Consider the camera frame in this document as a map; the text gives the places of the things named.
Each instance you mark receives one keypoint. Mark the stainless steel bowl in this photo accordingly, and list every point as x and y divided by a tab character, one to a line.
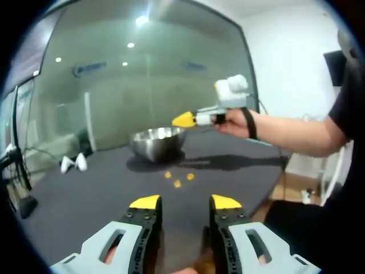
158	145

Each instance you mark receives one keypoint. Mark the yellow QQ candies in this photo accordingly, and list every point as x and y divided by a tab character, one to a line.
178	184

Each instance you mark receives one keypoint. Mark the person's right hand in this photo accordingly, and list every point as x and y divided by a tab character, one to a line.
235	125

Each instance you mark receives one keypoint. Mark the person's left hand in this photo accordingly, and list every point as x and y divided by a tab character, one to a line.
187	271

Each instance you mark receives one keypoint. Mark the person's leg in black shorts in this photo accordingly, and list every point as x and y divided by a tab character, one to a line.
310	225

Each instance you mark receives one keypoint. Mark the black table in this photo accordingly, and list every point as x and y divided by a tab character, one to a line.
85	194

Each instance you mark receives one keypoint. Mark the white power strip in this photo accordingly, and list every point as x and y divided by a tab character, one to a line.
308	196

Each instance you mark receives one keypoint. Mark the black tripod stand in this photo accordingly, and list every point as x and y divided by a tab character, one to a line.
20	160

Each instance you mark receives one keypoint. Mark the person's black shirt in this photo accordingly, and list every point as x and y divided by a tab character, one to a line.
352	114

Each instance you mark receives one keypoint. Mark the grey head-worn device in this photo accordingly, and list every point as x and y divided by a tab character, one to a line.
346	42

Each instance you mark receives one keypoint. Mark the white metal frame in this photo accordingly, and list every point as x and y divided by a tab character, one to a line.
333	177

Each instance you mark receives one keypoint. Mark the black wall monitor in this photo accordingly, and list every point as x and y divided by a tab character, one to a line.
334	68

